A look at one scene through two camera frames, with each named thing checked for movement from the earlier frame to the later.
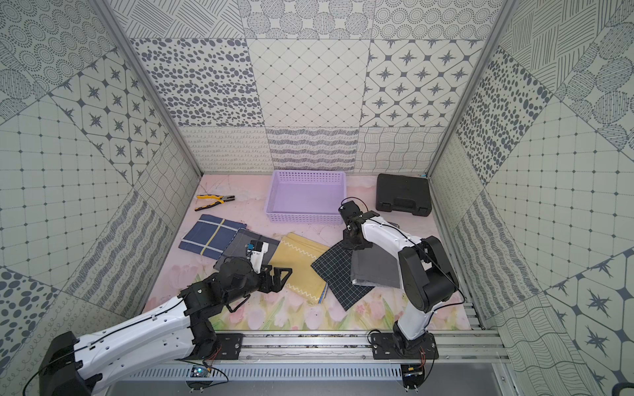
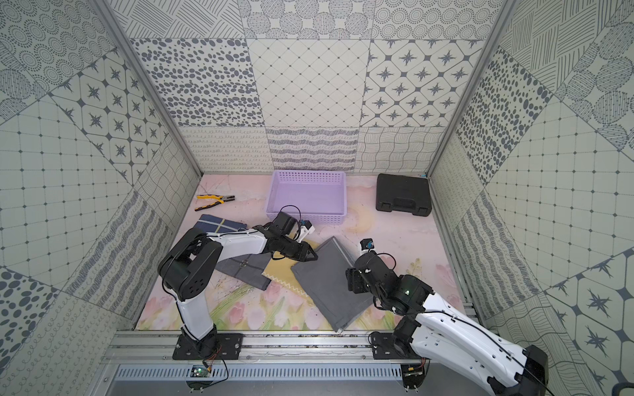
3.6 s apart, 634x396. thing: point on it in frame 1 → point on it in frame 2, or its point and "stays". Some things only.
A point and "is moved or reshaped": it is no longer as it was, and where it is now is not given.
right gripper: x=347 y=239 → x=355 y=280
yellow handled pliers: x=222 y=199 stays
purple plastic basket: x=305 y=196 stays
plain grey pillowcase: x=375 y=266 is moved or reshaped
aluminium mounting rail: x=453 y=345 stays
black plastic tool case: x=404 y=194 stays
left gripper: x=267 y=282 → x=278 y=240
